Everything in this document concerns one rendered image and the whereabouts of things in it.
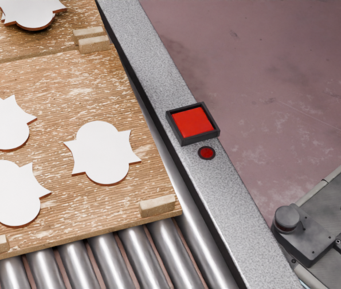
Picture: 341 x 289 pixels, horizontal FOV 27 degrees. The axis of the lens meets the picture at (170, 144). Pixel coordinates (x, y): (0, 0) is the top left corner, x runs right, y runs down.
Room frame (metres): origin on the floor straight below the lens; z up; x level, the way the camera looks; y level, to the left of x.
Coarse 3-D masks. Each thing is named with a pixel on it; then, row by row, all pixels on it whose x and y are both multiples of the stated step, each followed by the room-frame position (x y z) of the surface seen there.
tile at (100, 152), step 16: (80, 128) 0.81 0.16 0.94; (96, 128) 0.81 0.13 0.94; (112, 128) 0.82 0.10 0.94; (64, 144) 0.77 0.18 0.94; (80, 144) 0.77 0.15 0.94; (96, 144) 0.78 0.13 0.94; (112, 144) 0.78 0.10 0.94; (128, 144) 0.78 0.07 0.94; (80, 160) 0.74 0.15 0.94; (96, 160) 0.74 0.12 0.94; (112, 160) 0.75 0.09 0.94; (128, 160) 0.75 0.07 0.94; (96, 176) 0.71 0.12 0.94; (112, 176) 0.71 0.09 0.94
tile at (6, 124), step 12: (12, 96) 0.87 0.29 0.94; (0, 108) 0.84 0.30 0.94; (12, 108) 0.84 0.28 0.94; (0, 120) 0.81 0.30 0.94; (12, 120) 0.81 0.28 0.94; (24, 120) 0.81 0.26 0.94; (0, 132) 0.78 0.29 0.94; (12, 132) 0.78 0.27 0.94; (24, 132) 0.79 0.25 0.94; (0, 144) 0.75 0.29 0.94; (12, 144) 0.76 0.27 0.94; (24, 144) 0.77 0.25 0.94
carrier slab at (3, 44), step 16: (64, 0) 1.15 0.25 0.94; (80, 0) 1.16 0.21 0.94; (0, 16) 1.09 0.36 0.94; (64, 16) 1.11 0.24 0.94; (80, 16) 1.11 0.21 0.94; (96, 16) 1.12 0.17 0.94; (0, 32) 1.04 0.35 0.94; (16, 32) 1.04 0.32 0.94; (32, 32) 1.05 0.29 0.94; (48, 32) 1.05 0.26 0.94; (64, 32) 1.06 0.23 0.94; (0, 48) 0.99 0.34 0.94; (16, 48) 1.00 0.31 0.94; (32, 48) 1.00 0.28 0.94; (48, 48) 1.01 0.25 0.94; (64, 48) 1.01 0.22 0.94
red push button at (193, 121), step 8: (184, 112) 0.88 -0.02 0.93; (192, 112) 0.89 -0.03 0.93; (200, 112) 0.89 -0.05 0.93; (176, 120) 0.86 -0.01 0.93; (184, 120) 0.86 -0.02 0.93; (192, 120) 0.87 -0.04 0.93; (200, 120) 0.87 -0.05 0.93; (208, 120) 0.87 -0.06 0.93; (184, 128) 0.85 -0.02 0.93; (192, 128) 0.85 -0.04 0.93; (200, 128) 0.85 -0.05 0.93; (208, 128) 0.85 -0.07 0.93; (184, 136) 0.83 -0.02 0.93
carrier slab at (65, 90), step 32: (0, 64) 0.95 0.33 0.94; (32, 64) 0.96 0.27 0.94; (64, 64) 0.97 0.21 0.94; (96, 64) 0.98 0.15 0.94; (0, 96) 0.87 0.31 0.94; (32, 96) 0.88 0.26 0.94; (64, 96) 0.89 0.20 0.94; (96, 96) 0.90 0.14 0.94; (128, 96) 0.90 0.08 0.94; (32, 128) 0.80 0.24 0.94; (64, 128) 0.81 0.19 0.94; (128, 128) 0.83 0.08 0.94; (32, 160) 0.73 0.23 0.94; (64, 160) 0.74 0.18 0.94; (160, 160) 0.76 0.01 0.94; (64, 192) 0.68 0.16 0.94; (96, 192) 0.68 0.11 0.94; (128, 192) 0.69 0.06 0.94; (160, 192) 0.70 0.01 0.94; (0, 224) 0.60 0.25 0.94; (32, 224) 0.61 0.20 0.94; (64, 224) 0.61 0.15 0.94; (96, 224) 0.62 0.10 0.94; (128, 224) 0.63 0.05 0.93; (0, 256) 0.55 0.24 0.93
